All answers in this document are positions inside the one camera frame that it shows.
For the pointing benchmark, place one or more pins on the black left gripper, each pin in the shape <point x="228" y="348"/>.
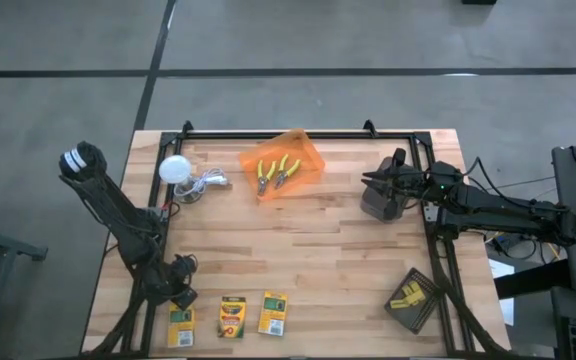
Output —
<point x="182" y="272"/>

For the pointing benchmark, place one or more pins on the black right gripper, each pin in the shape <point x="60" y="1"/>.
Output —
<point x="408" y="185"/>

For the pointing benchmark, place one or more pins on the yellow crayon box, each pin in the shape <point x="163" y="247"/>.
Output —
<point x="231" y="317"/>
<point x="273" y="315"/>
<point x="181" y="330"/>

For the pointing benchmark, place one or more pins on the yellow eraser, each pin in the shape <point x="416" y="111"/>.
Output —
<point x="418" y="295"/>
<point x="409" y="286"/>
<point x="399" y="303"/>
<point x="409" y="297"/>

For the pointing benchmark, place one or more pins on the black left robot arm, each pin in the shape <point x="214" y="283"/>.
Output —
<point x="118" y="215"/>

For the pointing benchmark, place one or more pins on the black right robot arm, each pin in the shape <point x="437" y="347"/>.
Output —
<point x="493" y="207"/>

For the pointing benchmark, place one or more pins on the grey plastic bin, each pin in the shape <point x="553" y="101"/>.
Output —
<point x="378" y="210"/>

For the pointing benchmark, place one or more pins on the orange translucent plastic bin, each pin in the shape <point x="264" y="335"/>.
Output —
<point x="298" y="150"/>

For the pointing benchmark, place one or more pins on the white bulb table lamp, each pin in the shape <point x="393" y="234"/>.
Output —
<point x="175" y="169"/>

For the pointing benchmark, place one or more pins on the black mesh basket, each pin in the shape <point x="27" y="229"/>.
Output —
<point x="420" y="315"/>

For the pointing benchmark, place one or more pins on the black box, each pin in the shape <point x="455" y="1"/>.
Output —
<point x="478" y="1"/>

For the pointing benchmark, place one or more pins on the black aluminium table frame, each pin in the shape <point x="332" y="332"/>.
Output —
<point x="293" y="135"/>

